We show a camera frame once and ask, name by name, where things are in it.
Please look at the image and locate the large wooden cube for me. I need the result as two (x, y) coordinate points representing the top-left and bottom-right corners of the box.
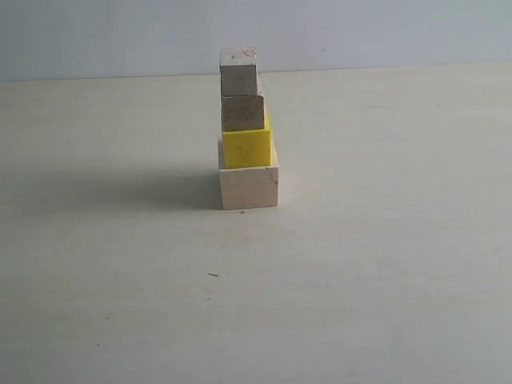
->
(218, 138), (279, 210)

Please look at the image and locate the yellow foam cube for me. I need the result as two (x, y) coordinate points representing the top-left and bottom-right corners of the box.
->
(222, 112), (273, 169)

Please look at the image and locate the medium wooden cube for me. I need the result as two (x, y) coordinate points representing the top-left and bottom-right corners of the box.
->
(221, 94), (265, 132)

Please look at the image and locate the small wooden cube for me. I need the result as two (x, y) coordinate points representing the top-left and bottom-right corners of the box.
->
(219, 47), (258, 97)

